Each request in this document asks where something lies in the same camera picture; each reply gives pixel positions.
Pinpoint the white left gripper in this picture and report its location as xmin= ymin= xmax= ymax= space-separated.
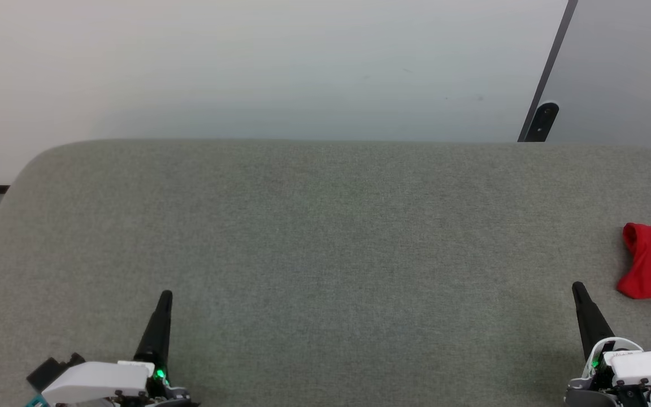
xmin=26 ymin=289 xmax=199 ymax=407

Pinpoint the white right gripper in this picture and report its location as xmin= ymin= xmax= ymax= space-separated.
xmin=564 ymin=281 xmax=651 ymax=407

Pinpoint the grey door panel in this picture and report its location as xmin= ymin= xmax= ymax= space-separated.
xmin=529 ymin=0 xmax=651 ymax=152

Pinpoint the black door edge strip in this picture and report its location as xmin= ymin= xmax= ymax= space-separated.
xmin=517 ymin=0 xmax=579 ymax=142

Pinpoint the black wall bracket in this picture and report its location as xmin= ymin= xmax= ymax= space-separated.
xmin=523 ymin=101 xmax=560 ymax=143

